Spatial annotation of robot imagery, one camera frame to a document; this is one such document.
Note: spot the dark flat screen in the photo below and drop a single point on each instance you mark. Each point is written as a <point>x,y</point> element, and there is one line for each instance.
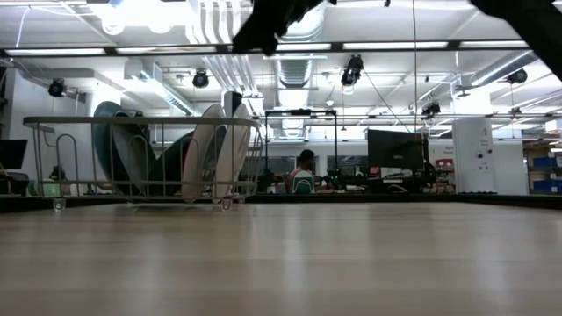
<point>12,153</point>

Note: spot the person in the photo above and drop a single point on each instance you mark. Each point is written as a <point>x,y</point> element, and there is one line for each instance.
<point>46,188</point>
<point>305,162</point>

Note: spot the red white box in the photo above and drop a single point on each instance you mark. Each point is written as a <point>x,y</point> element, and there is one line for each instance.
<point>444,164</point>

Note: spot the cluttered office desk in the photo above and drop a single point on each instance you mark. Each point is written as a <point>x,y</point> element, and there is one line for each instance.
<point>395,186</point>

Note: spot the silver air duct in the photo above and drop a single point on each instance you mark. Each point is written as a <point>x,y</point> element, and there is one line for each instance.
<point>294,70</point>

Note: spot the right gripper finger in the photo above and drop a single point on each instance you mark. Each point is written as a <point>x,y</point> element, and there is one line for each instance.
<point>259,35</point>

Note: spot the red patterned plate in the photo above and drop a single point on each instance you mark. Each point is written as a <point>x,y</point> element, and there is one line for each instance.
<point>202,149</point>

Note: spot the black stand frame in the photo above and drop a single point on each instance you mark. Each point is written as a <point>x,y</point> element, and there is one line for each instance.
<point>336,140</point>

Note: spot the dark green plate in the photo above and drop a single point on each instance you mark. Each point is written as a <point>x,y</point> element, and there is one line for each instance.
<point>136,153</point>
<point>173,162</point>

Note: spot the black hanging camera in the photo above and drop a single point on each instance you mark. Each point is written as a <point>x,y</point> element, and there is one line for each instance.
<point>57,88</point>
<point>517,76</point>
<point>431,109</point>
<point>351,72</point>
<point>200,79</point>

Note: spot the dark blue floral plate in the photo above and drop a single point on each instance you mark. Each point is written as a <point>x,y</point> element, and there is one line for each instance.
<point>232,149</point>

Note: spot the black aluminium rig frame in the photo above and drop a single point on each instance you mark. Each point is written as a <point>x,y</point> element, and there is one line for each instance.
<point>505,199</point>

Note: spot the black computer monitor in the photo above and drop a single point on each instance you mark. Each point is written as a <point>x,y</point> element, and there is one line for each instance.
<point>395,149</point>

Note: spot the blue storage bin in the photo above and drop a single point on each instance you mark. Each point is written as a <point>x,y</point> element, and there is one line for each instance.
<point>546,161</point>
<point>546,184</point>

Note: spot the green white bag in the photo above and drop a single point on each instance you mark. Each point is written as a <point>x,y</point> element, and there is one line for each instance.
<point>303,183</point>

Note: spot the long white light bar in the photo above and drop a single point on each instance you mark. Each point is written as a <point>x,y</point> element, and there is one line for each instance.
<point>395,45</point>

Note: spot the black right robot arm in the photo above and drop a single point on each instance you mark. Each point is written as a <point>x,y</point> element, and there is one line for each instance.
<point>535,26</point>

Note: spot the white cabinet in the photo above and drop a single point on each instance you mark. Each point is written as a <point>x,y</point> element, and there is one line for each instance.
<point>474,153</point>

